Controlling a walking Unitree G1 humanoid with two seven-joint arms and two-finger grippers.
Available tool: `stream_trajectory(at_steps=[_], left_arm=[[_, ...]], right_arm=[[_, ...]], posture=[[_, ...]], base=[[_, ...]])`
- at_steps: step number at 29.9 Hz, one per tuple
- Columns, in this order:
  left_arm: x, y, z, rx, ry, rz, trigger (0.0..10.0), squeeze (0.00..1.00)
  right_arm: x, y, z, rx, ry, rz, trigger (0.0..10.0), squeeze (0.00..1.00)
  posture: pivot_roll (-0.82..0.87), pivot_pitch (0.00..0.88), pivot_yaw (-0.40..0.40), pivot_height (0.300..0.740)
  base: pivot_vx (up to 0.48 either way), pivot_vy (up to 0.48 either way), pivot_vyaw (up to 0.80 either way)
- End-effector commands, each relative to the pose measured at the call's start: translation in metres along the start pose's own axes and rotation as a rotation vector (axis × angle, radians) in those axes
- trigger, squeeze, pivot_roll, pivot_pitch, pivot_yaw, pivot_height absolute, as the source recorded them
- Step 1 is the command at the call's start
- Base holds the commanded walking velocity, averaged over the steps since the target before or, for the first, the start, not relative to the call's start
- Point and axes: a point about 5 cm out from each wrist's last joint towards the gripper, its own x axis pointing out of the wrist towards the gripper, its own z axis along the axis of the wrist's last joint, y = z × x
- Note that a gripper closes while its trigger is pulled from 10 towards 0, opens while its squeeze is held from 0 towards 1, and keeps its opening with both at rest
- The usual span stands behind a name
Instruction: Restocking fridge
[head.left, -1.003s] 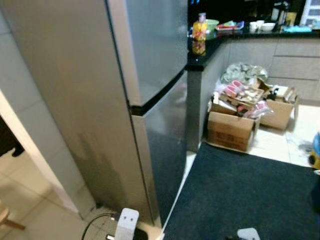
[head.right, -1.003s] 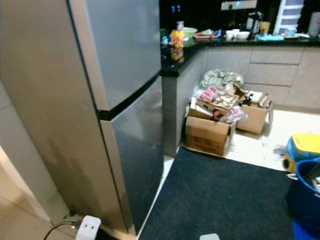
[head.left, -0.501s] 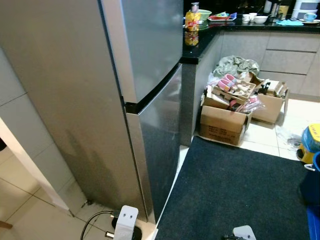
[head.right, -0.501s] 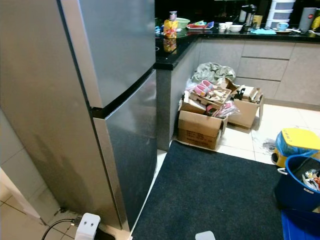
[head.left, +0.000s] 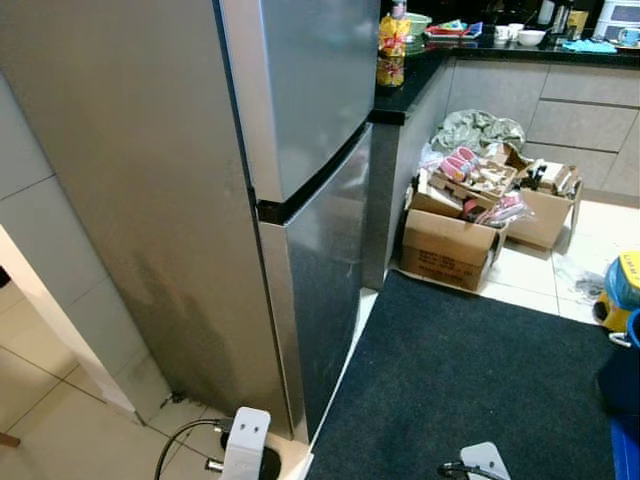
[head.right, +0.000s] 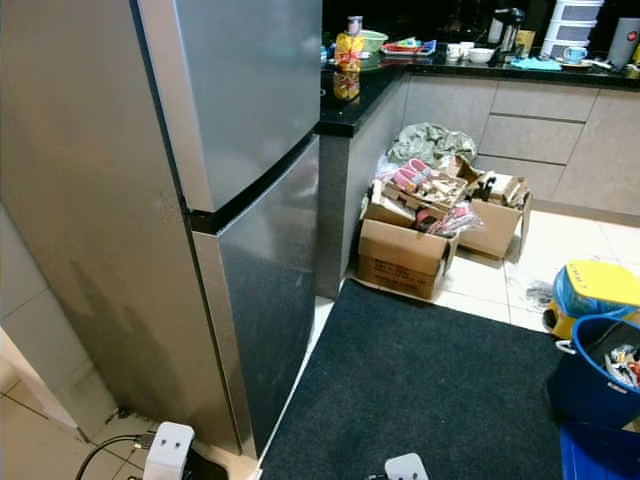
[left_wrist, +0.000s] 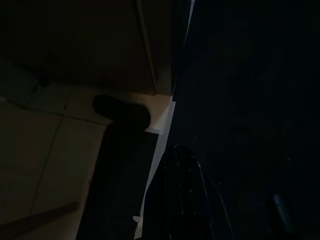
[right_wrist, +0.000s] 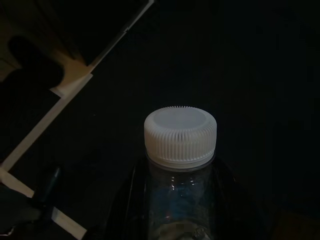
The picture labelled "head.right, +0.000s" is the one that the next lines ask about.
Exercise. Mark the silver two door fridge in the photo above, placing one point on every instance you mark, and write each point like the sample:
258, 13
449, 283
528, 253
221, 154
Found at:
100, 150

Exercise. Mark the black kitchen countertop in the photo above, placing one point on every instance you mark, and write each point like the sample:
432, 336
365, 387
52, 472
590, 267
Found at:
345, 110

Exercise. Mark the pink packaged item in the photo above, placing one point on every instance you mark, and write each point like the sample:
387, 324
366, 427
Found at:
412, 176

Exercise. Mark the green bowl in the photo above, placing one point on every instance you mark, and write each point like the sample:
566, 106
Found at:
375, 40

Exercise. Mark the dark floor mat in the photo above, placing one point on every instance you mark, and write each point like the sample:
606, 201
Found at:
410, 400

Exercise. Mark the grey green bag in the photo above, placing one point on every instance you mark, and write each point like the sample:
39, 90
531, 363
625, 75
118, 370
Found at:
430, 143

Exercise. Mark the red blue tray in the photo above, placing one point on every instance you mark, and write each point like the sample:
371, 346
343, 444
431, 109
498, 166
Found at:
410, 46

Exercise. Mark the red plastic wrapped item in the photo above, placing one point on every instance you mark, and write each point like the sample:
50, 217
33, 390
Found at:
456, 220

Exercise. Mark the white cup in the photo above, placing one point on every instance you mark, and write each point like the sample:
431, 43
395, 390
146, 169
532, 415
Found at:
457, 51

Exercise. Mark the white bowl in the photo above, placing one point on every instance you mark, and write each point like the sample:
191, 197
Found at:
481, 55

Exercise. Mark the black kettle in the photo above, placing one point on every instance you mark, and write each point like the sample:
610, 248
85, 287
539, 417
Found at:
507, 30

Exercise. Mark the grey kitchen cabinet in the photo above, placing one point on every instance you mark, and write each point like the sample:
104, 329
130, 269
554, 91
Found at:
540, 140

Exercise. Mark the blue cloth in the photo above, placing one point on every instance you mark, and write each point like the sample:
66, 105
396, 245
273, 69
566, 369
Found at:
535, 63

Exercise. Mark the dark blue bucket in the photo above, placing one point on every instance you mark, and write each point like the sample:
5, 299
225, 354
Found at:
575, 385

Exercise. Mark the yellow and blue container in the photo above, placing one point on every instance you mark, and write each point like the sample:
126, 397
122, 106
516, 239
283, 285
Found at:
595, 285

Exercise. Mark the blue mug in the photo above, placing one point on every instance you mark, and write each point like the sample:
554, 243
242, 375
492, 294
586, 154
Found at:
575, 55

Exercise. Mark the white plastic drawer unit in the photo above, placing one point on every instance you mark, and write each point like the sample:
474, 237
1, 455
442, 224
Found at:
572, 25

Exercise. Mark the bright blue box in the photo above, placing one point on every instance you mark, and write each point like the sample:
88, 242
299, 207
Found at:
600, 455

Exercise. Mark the grey kitchen appliance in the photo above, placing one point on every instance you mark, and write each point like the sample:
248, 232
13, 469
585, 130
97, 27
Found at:
625, 45

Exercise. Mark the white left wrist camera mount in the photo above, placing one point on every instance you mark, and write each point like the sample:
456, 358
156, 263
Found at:
168, 450

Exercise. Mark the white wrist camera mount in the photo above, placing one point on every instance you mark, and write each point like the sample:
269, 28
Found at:
406, 468
168, 450

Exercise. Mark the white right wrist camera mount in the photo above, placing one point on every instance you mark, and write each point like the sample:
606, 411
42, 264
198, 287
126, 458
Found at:
406, 468

